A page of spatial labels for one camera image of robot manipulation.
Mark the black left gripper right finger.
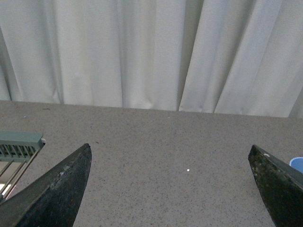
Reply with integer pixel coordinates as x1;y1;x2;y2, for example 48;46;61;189
248;145;303;227

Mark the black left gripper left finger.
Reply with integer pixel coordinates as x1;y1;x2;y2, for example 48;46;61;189
0;143;92;227

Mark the blue plastic cup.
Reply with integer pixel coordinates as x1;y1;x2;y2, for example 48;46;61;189
289;157;303;173

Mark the green dish drying rack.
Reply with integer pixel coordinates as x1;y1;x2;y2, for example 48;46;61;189
0;131;45;202

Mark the white pleated curtain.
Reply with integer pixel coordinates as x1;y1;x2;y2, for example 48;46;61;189
0;0;303;118

